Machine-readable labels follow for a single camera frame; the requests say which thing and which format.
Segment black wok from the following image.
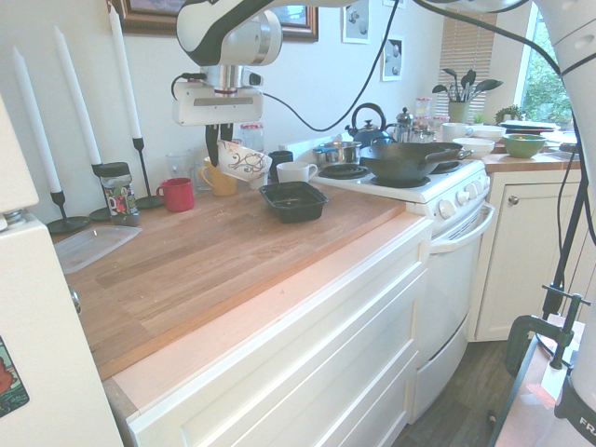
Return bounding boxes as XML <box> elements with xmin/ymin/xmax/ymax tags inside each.
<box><xmin>359</xmin><ymin>142</ymin><xmax>474</xmax><ymax>184</ymax></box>

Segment white framed wall picture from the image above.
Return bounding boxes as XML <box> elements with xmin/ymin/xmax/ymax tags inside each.
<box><xmin>381</xmin><ymin>35</ymin><xmax>405</xmax><ymax>83</ymax></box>
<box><xmin>341</xmin><ymin>0</ymin><xmax>372</xmax><ymax>46</ymax></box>

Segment white serving bowl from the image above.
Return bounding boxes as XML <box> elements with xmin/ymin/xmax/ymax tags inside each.
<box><xmin>451</xmin><ymin>137</ymin><xmax>496</xmax><ymax>158</ymax></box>

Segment white drawer cabinet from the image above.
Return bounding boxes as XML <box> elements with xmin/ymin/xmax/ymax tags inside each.
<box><xmin>125</xmin><ymin>217</ymin><xmax>435</xmax><ymax>447</ymax></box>

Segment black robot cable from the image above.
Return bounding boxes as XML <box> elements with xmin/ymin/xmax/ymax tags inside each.
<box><xmin>261</xmin><ymin>0</ymin><xmax>567</xmax><ymax>133</ymax></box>

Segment white cabinet with knob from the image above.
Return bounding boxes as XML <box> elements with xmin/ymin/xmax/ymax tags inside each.
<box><xmin>473</xmin><ymin>168</ymin><xmax>596</xmax><ymax>344</ymax></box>

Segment clear drinking glass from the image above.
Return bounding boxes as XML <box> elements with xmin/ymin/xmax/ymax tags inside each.
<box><xmin>166</xmin><ymin>152</ymin><xmax>193</xmax><ymax>183</ymax></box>

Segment black camera stand pole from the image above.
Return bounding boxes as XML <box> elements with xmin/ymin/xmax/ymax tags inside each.
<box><xmin>541</xmin><ymin>176</ymin><xmax>590</xmax><ymax>320</ymax></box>

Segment red mug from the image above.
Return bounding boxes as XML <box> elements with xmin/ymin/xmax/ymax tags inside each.
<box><xmin>156</xmin><ymin>177</ymin><xmax>196</xmax><ymax>213</ymax></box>

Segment clear glass mug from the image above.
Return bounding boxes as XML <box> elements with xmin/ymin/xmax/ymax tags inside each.
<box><xmin>187</xmin><ymin>146</ymin><xmax>211</xmax><ymax>193</ymax></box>

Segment medium black candle holder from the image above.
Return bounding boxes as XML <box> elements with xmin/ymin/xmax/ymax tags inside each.
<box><xmin>88</xmin><ymin>162</ymin><xmax>114</xmax><ymax>223</ymax></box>

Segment small green plant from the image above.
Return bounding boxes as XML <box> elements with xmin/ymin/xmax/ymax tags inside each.
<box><xmin>494</xmin><ymin>104</ymin><xmax>523</xmax><ymax>127</ymax></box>

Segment glass french press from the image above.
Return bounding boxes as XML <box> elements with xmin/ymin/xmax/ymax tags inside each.
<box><xmin>395</xmin><ymin>107</ymin><xmax>416</xmax><ymax>143</ymax></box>

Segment white bowl with swirl pattern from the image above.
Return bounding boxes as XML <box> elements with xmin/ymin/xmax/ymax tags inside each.
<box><xmin>215</xmin><ymin>138</ymin><xmax>274</xmax><ymax>184</ymax></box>

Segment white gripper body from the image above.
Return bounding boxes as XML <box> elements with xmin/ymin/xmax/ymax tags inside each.
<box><xmin>171</xmin><ymin>83</ymin><xmax>266</xmax><ymax>129</ymax></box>

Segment tall black candle holder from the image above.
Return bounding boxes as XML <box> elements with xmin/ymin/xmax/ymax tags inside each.
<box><xmin>132</xmin><ymin>137</ymin><xmax>165</xmax><ymax>210</ymax></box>

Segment steel pot with blue handles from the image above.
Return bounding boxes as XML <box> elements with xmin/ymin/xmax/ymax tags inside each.
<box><xmin>312</xmin><ymin>141</ymin><xmax>364</xmax><ymax>167</ymax></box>

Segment white mug by window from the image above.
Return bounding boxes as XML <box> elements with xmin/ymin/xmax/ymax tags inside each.
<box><xmin>440</xmin><ymin>122</ymin><xmax>475</xmax><ymax>143</ymax></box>

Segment green metal clamp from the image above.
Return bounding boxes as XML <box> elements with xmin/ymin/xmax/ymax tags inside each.
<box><xmin>505</xmin><ymin>291</ymin><xmax>594</xmax><ymax>379</ymax></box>

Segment pale green utensil holder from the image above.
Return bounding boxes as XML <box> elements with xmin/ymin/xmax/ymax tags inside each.
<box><xmin>447</xmin><ymin>101</ymin><xmax>470</xmax><ymax>125</ymax></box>

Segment green bowl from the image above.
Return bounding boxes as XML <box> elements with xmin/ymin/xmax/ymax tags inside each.
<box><xmin>502</xmin><ymin>133</ymin><xmax>549</xmax><ymax>159</ymax></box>

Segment blue kettle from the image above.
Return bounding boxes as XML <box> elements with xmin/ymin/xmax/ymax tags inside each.
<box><xmin>345</xmin><ymin>102</ymin><xmax>398</xmax><ymax>147</ymax></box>

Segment white stove with oven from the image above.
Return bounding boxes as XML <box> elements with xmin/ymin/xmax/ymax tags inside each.
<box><xmin>310</xmin><ymin>133</ymin><xmax>496</xmax><ymax>423</ymax></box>

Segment wide white mug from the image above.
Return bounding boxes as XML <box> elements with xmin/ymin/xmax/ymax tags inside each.
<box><xmin>276</xmin><ymin>161</ymin><xmax>319</xmax><ymax>185</ymax></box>

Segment white refrigerator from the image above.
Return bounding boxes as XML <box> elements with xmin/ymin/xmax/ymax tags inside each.
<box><xmin>0</xmin><ymin>92</ymin><xmax>125</xmax><ymax>447</ymax></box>

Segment spice jar with black lid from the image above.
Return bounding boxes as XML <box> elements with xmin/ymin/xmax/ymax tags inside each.
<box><xmin>98</xmin><ymin>161</ymin><xmax>141</xmax><ymax>227</ymax></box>

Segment tall jar with checkered lid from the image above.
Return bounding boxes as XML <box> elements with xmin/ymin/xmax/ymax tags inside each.
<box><xmin>238</xmin><ymin>121</ymin><xmax>265</xmax><ymax>154</ymax></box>

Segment short black candle holder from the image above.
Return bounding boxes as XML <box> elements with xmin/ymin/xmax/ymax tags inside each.
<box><xmin>46</xmin><ymin>190</ymin><xmax>91</xmax><ymax>235</ymax></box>

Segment black plastic food container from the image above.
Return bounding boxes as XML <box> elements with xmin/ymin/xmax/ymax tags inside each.
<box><xmin>258</xmin><ymin>182</ymin><xmax>331</xmax><ymax>224</ymax></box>

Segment black mug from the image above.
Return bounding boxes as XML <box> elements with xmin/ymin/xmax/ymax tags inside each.
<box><xmin>267</xmin><ymin>150</ymin><xmax>295</xmax><ymax>184</ymax></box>

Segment medium white taper candle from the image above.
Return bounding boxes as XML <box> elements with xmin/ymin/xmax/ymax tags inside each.
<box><xmin>52</xmin><ymin>25</ymin><xmax>102</xmax><ymax>166</ymax></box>

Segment colourful fridge magnet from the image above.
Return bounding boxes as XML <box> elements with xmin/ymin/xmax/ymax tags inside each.
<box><xmin>0</xmin><ymin>334</ymin><xmax>31</xmax><ymax>418</ymax></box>

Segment clear plastic container lid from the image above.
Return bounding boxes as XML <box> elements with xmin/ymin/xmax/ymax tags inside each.
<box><xmin>53</xmin><ymin>225</ymin><xmax>143</xmax><ymax>276</ymax></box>

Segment tall white taper candle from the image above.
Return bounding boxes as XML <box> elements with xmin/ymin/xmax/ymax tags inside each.
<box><xmin>107</xmin><ymin>3</ymin><xmax>142</xmax><ymax>140</ymax></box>

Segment yellow mug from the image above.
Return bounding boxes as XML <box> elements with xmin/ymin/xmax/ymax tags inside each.
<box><xmin>198</xmin><ymin>156</ymin><xmax>239</xmax><ymax>196</ymax></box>

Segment dark wood framed painting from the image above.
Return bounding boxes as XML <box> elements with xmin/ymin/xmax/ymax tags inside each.
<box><xmin>119</xmin><ymin>0</ymin><xmax>320</xmax><ymax>44</ymax></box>

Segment black cooking utensils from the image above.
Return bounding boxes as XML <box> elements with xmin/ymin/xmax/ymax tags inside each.
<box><xmin>431</xmin><ymin>68</ymin><xmax>505</xmax><ymax>104</ymax></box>

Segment short white taper candle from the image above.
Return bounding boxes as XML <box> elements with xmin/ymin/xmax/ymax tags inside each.
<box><xmin>12</xmin><ymin>46</ymin><xmax>63</xmax><ymax>195</ymax></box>

